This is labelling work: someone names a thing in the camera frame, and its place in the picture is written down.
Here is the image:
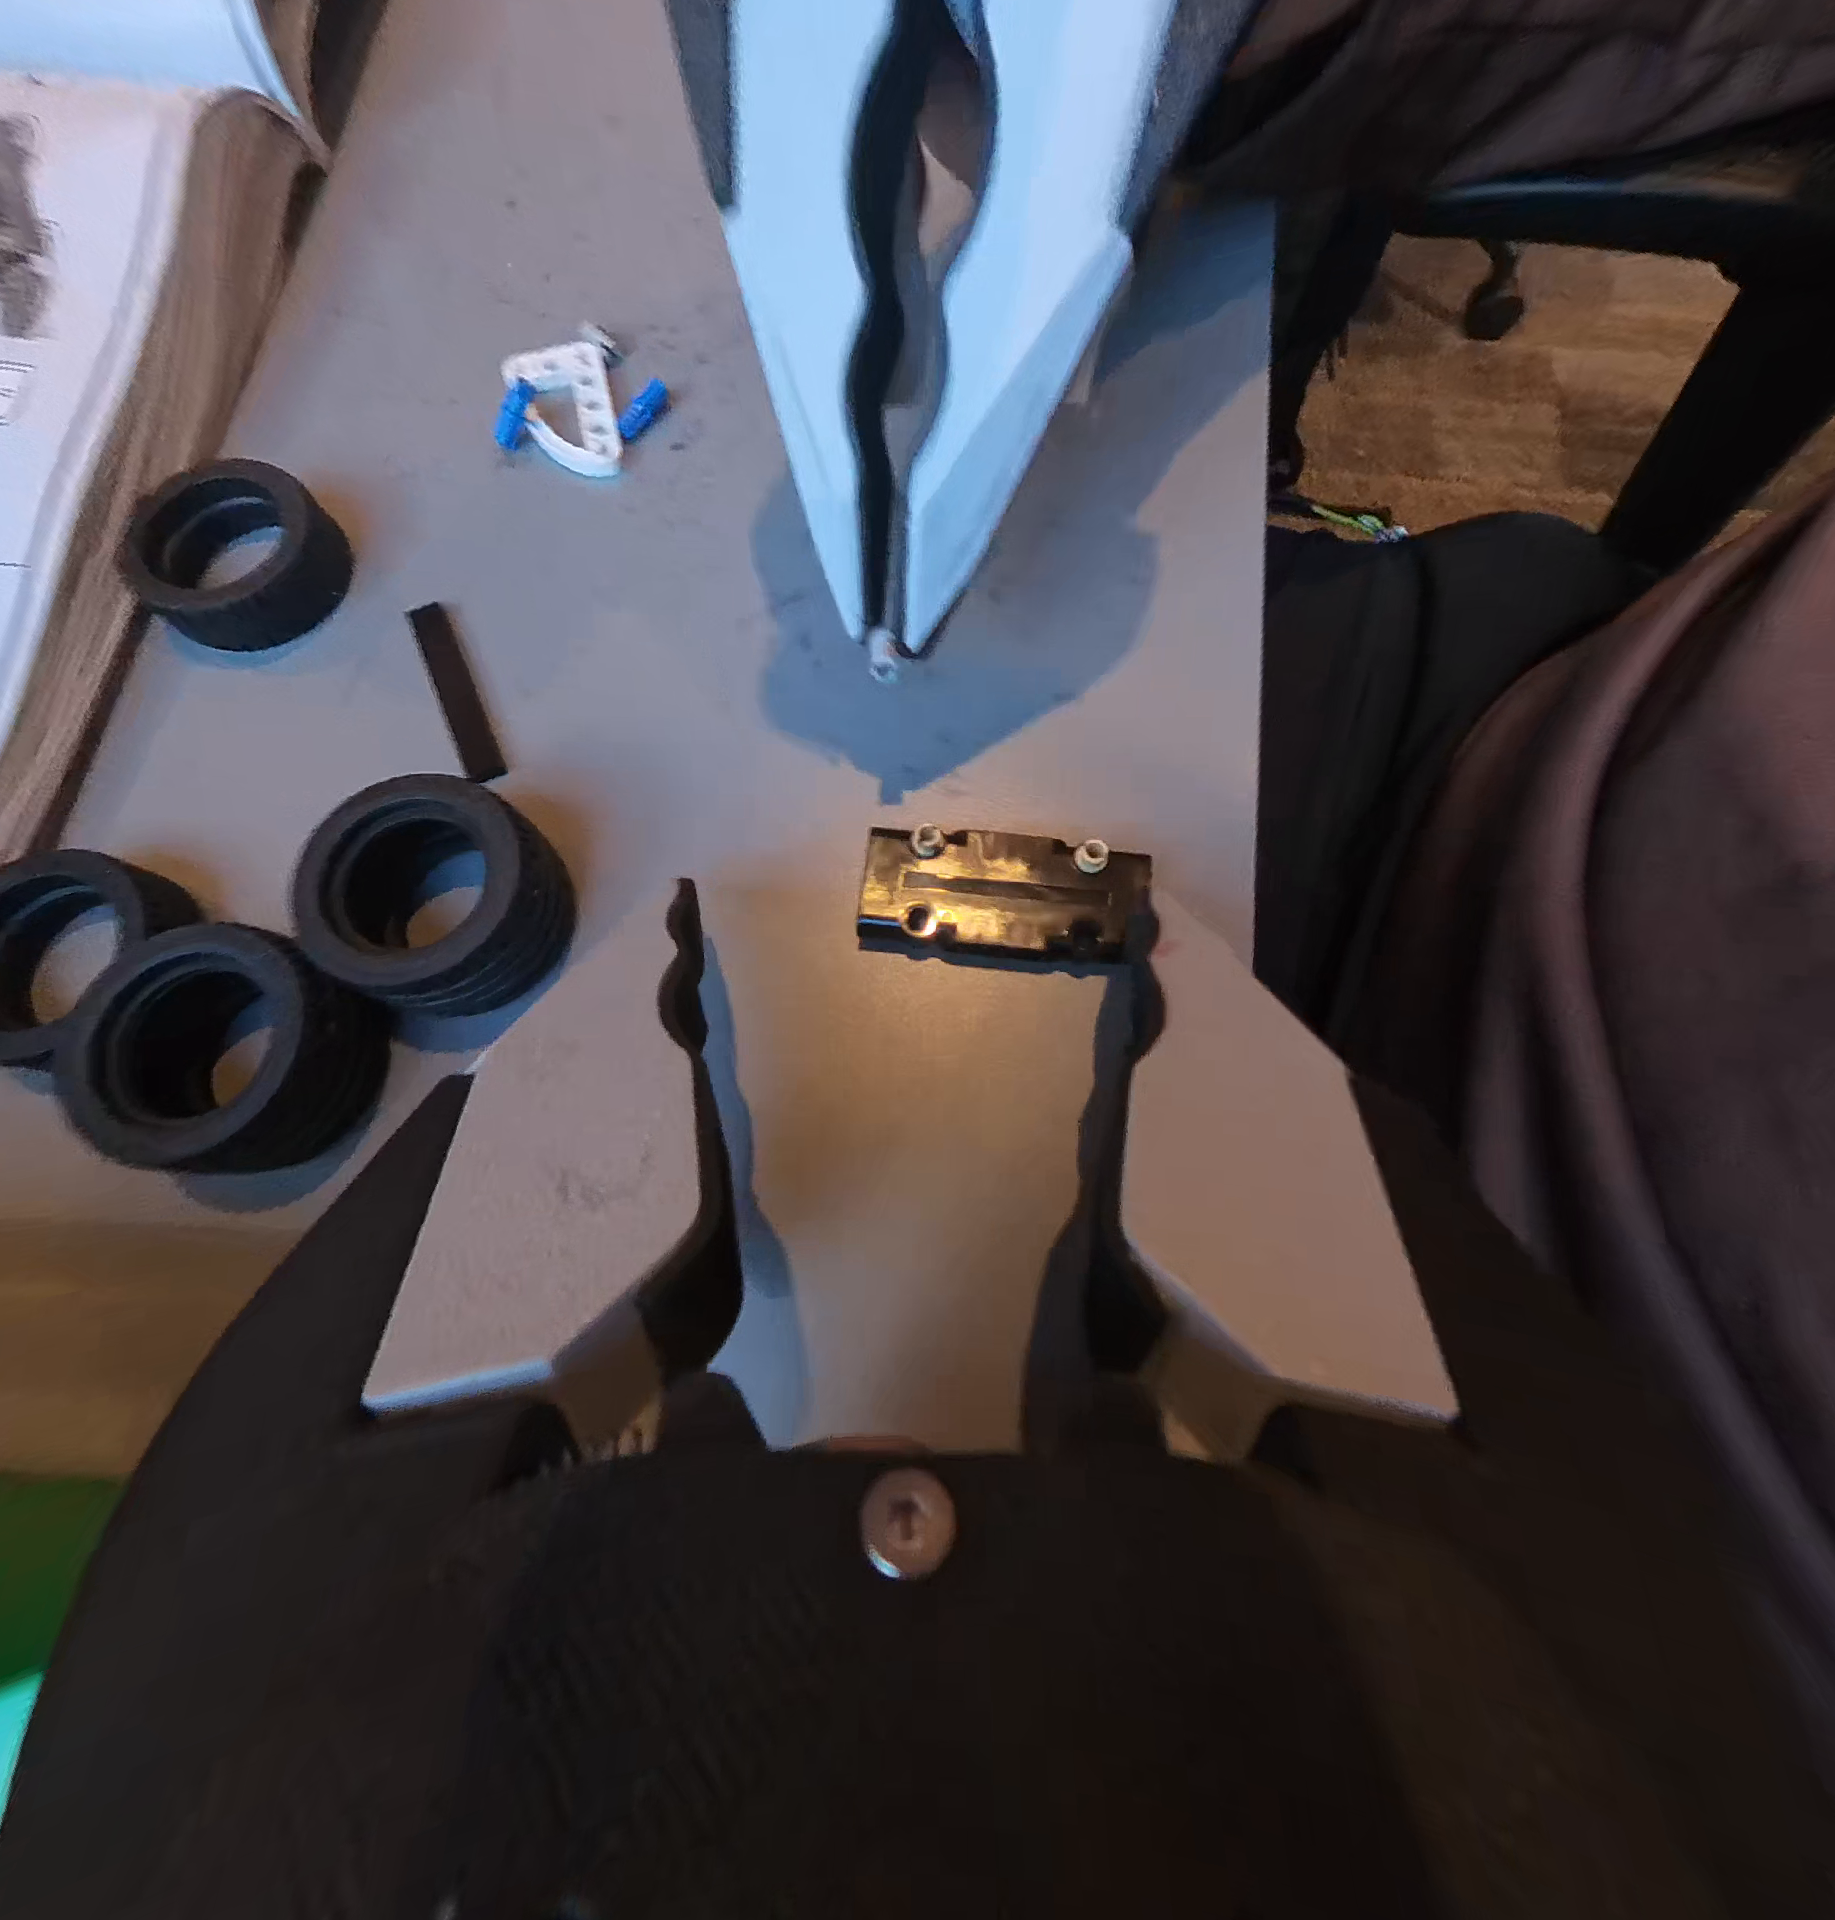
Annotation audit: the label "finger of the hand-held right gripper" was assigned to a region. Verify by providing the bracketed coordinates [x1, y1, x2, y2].
[891, 0, 1183, 658]
[721, 0, 919, 648]

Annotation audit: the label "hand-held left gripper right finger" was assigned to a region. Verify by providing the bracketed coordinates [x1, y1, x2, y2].
[1073, 893, 1461, 1463]

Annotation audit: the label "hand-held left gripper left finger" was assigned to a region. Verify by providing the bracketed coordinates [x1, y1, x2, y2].
[359, 876, 745, 1420]

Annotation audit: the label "white holed frame piece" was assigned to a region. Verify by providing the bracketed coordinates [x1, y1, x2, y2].
[497, 322, 625, 480]

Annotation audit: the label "black panel piece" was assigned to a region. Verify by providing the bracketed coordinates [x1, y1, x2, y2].
[407, 601, 511, 785]
[857, 823, 1153, 970]

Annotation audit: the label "green plastic bin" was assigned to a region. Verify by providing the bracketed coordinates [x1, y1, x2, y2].
[0, 1469, 124, 1877]

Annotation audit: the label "person's right forearm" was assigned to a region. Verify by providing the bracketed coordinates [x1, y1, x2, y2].
[1187, 0, 1835, 189]

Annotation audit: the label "person's brown hoodie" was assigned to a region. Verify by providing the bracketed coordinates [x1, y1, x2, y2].
[1441, 449, 1835, 1920]

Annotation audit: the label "person's black trousers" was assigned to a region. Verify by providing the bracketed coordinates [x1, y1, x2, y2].
[1253, 510, 1653, 1082]

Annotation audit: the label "open instruction booklet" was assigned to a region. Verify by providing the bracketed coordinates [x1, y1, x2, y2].
[0, 0, 385, 888]

